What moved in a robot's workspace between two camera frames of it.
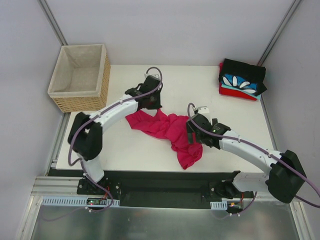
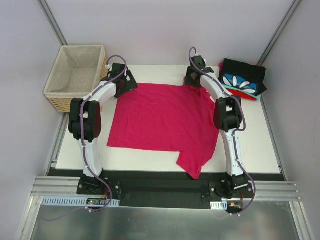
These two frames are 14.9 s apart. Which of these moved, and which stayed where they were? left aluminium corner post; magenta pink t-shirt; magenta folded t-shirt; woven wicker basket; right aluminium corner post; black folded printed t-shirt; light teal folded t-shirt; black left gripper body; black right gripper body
Moved: black right gripper body; black left gripper body; magenta pink t-shirt
Stayed: magenta folded t-shirt; right aluminium corner post; woven wicker basket; left aluminium corner post; black folded printed t-shirt; light teal folded t-shirt
